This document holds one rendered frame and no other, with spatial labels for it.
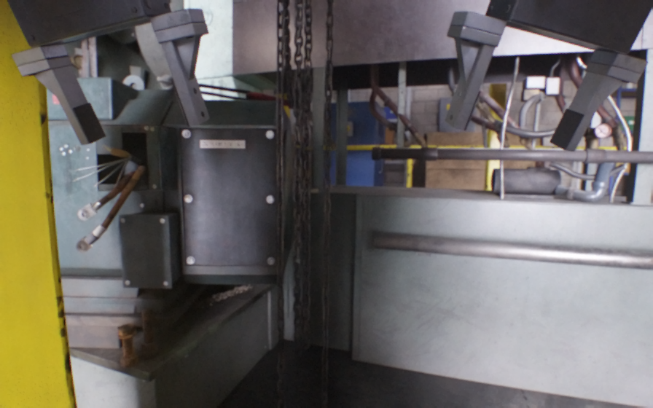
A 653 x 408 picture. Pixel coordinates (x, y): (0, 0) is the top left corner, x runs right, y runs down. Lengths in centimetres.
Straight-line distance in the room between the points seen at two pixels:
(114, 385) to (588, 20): 102
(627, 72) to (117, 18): 48
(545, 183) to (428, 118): 483
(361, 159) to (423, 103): 255
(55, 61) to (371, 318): 105
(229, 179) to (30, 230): 38
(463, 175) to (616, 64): 352
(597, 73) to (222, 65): 126
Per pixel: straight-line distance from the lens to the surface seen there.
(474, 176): 391
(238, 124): 72
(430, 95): 603
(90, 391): 103
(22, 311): 49
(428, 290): 112
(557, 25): 37
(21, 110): 47
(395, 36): 119
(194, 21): 34
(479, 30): 34
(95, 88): 85
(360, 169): 373
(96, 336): 89
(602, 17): 39
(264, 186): 70
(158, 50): 156
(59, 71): 44
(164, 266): 73
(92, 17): 38
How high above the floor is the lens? 69
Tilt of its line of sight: 7 degrees down
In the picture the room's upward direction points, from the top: 1 degrees clockwise
